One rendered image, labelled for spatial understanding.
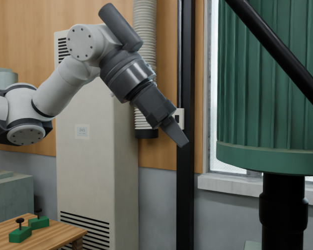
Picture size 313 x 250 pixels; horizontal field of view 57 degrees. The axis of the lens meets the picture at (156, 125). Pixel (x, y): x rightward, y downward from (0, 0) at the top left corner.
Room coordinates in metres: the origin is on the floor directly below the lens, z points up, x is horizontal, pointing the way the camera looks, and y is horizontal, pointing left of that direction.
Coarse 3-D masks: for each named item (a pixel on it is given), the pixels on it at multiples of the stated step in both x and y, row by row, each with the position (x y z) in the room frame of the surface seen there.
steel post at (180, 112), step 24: (192, 0) 1.78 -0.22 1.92; (192, 24) 1.78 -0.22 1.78; (192, 48) 1.78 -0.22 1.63; (192, 72) 1.78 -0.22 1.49; (192, 96) 1.78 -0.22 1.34; (192, 120) 1.79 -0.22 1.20; (192, 144) 1.79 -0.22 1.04; (192, 168) 1.79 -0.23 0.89; (192, 192) 1.79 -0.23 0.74; (192, 216) 1.80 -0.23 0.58; (192, 240) 1.80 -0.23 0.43
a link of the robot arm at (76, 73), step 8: (64, 64) 0.59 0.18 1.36; (72, 64) 0.60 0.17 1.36; (80, 64) 0.62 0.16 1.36; (64, 72) 0.59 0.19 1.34; (72, 72) 0.59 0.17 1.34; (80, 72) 0.61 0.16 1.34; (88, 72) 0.63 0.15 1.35; (96, 72) 0.62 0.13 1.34; (72, 80) 0.59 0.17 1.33; (80, 80) 0.60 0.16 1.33; (88, 80) 0.62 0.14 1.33
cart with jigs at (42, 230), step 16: (0, 224) 1.81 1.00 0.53; (16, 224) 1.81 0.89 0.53; (32, 224) 1.72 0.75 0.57; (48, 224) 1.78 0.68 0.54; (64, 224) 1.81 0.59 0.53; (0, 240) 1.59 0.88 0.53; (16, 240) 1.55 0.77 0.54; (32, 240) 1.59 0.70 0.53; (48, 240) 1.59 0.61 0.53; (64, 240) 1.59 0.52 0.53; (80, 240) 1.70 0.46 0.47
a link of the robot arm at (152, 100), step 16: (128, 64) 0.53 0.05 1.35; (144, 64) 0.54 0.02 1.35; (112, 80) 0.53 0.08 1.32; (128, 80) 0.52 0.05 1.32; (144, 80) 0.53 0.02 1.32; (112, 96) 0.56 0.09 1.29; (128, 96) 0.54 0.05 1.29; (144, 96) 0.52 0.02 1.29; (160, 96) 0.52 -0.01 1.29; (144, 112) 0.52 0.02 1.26; (160, 112) 0.50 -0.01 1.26
